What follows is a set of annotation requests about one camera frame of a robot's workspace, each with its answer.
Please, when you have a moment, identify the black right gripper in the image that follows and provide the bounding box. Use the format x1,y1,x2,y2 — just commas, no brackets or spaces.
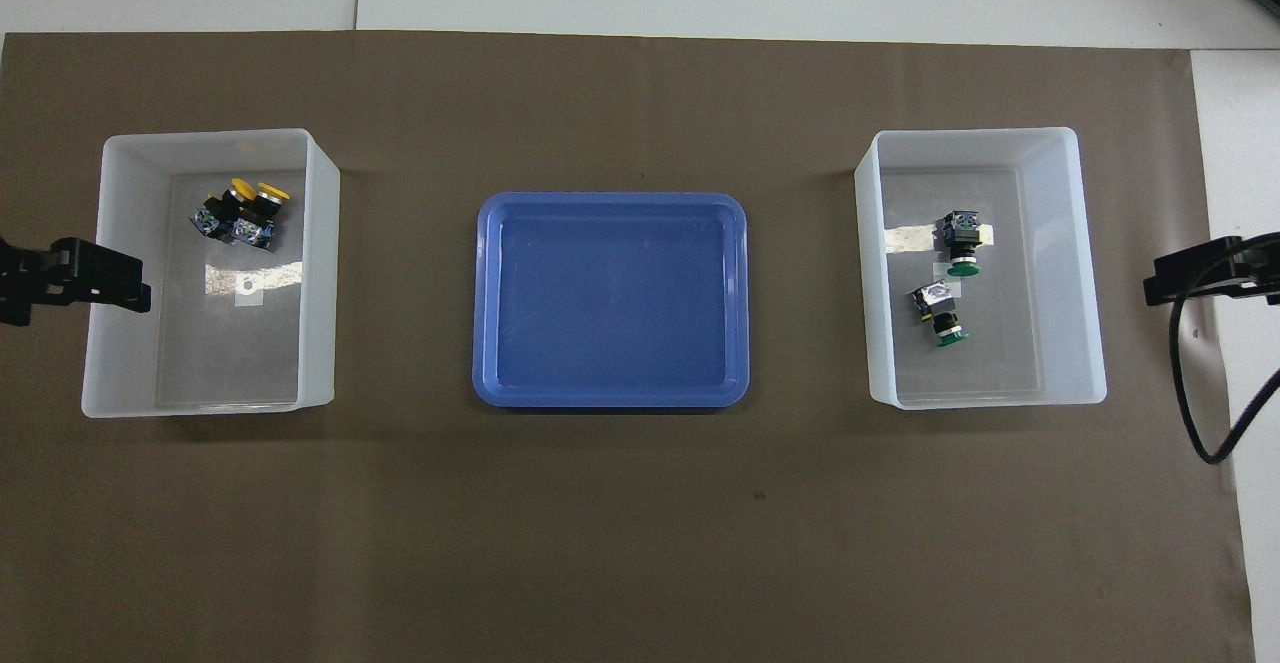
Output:
1144,232,1280,307

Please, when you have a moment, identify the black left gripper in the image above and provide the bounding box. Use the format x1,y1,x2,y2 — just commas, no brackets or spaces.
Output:
0,237,154,328

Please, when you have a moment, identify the yellow push button switch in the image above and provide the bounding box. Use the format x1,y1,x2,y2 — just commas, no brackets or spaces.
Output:
230,183,291,252
192,177,259,240

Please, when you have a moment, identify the green push button switch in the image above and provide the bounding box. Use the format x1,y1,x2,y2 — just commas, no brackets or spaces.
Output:
908,281,971,350
935,209,983,277

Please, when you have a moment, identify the translucent white plastic box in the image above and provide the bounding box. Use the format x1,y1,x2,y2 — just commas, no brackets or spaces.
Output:
80,128,342,419
853,126,1108,411

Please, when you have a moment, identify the blue plastic tray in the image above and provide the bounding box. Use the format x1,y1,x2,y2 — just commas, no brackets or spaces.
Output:
472,191,751,410

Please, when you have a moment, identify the brown paper table mat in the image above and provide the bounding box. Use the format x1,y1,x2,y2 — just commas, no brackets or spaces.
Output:
0,31,1256,663

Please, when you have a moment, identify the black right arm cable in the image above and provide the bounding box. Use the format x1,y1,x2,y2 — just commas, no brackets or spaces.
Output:
1171,243,1280,467

